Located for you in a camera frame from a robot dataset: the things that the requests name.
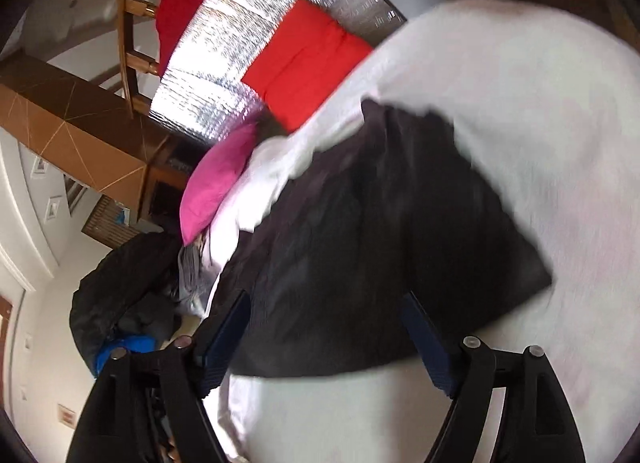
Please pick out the black bag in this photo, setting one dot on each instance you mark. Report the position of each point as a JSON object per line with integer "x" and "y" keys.
{"x": 115, "y": 283}

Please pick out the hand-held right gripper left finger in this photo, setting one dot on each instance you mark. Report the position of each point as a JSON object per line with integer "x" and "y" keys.
{"x": 227, "y": 338}

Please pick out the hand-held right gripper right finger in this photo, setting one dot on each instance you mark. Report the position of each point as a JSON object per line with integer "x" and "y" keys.
{"x": 427, "y": 343}

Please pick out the grey folded cloth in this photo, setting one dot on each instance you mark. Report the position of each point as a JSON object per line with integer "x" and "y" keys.
{"x": 192, "y": 273}

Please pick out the black garment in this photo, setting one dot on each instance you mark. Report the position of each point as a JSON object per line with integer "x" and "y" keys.
{"x": 375, "y": 243}

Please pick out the red cushion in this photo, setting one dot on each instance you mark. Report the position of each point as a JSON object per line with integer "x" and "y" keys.
{"x": 305, "y": 63}

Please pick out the white bed sheet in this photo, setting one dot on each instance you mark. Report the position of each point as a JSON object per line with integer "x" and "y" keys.
{"x": 525, "y": 118}

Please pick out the wooden chair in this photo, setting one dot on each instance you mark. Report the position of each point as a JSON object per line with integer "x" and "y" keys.
{"x": 131, "y": 18}

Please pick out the pink pillow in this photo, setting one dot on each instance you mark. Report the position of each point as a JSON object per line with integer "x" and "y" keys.
{"x": 215, "y": 188}

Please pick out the blue bag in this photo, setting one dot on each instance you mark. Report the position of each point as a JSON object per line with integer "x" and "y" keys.
{"x": 130, "y": 345}

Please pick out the brown wooden cabinet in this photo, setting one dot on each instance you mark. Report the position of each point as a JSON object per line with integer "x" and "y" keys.
{"x": 65, "y": 133}

